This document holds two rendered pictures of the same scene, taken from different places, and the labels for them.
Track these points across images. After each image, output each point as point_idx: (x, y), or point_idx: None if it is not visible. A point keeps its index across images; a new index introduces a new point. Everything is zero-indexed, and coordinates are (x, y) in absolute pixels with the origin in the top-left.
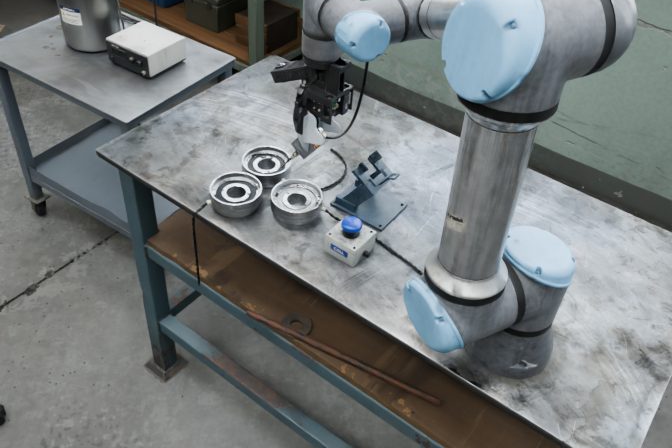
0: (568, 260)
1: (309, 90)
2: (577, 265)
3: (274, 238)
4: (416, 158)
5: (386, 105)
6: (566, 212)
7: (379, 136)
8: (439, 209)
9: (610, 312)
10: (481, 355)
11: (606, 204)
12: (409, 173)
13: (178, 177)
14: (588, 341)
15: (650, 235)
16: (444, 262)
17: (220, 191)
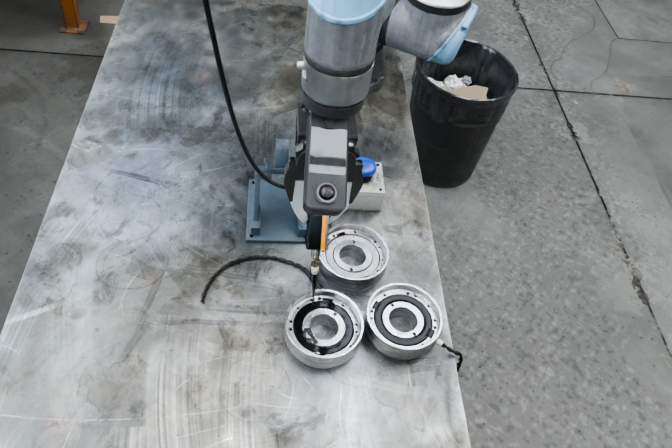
0: None
1: (355, 133)
2: (221, 56)
3: (408, 258)
4: (144, 210)
5: (15, 303)
6: (146, 74)
7: (120, 268)
8: (228, 156)
9: (261, 33)
10: (386, 72)
11: (107, 53)
12: (183, 203)
13: (427, 436)
14: (303, 39)
15: (135, 25)
16: None
17: (418, 336)
